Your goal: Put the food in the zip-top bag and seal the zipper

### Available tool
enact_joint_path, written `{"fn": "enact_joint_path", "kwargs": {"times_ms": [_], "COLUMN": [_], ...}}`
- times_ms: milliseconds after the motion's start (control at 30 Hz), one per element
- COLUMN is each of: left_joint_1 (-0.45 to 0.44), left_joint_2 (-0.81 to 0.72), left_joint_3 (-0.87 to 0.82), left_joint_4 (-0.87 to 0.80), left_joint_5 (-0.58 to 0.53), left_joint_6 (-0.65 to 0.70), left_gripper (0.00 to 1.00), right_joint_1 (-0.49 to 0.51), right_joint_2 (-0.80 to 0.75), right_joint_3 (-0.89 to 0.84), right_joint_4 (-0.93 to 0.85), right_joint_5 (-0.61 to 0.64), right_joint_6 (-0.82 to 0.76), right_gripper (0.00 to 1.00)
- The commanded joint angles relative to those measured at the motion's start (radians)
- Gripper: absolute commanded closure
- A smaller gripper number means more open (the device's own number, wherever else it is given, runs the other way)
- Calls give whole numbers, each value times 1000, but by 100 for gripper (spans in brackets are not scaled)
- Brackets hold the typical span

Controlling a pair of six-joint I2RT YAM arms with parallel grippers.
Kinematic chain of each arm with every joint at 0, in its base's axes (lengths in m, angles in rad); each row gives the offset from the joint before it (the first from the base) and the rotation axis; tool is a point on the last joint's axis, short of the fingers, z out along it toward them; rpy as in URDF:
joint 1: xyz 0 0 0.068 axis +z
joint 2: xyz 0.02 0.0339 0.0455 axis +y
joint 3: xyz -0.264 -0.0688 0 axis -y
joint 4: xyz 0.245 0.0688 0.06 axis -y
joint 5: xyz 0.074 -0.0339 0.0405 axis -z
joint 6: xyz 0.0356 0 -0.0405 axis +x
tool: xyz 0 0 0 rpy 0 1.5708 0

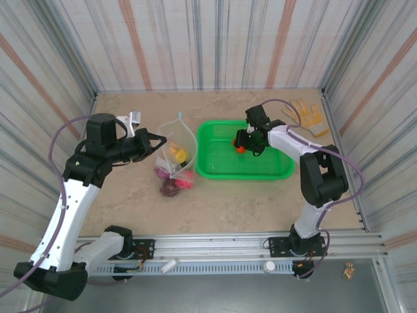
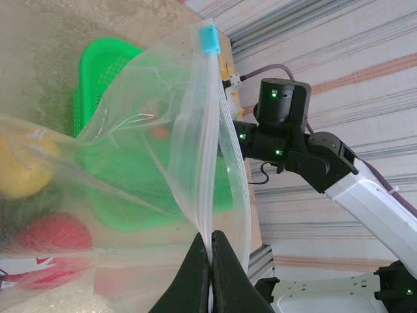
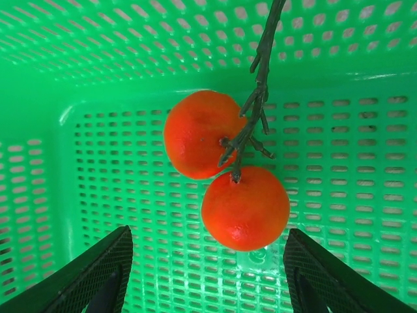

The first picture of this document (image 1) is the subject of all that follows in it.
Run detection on green perforated plastic basket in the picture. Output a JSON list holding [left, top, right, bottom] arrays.
[[195, 119, 296, 181]]

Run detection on metal side frame rail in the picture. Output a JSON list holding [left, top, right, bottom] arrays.
[[320, 87, 371, 233]]

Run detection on yellow and white work glove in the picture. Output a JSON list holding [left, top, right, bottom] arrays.
[[281, 98, 330, 138]]

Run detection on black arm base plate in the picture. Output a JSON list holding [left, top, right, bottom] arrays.
[[267, 236, 327, 260], [131, 239, 156, 261]]

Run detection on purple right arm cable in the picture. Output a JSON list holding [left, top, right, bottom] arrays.
[[259, 98, 366, 280]]

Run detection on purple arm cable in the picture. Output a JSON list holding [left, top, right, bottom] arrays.
[[259, 98, 366, 280], [11, 114, 91, 293]]

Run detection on white cylinder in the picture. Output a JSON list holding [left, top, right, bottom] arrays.
[[160, 259, 179, 274]]

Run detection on red toy cherry pair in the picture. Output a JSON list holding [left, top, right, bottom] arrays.
[[231, 138, 248, 155]]

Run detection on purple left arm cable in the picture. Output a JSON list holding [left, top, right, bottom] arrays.
[[11, 114, 91, 293]]

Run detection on magenta toy food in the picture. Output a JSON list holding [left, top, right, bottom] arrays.
[[154, 158, 174, 181]]

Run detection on clear zip-top bag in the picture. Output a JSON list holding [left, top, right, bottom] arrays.
[[153, 112, 200, 198]]

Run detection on slotted grey cable duct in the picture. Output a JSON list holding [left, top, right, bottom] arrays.
[[87, 261, 295, 277]]

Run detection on aluminium mounting rail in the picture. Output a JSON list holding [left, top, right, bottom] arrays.
[[74, 231, 389, 260]]

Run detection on pink toy food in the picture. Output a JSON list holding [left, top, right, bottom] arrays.
[[175, 169, 197, 192]]

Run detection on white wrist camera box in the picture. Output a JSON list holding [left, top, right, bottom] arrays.
[[116, 110, 143, 138]]

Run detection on dark maroon round toy food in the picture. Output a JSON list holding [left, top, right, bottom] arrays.
[[159, 179, 182, 198]]

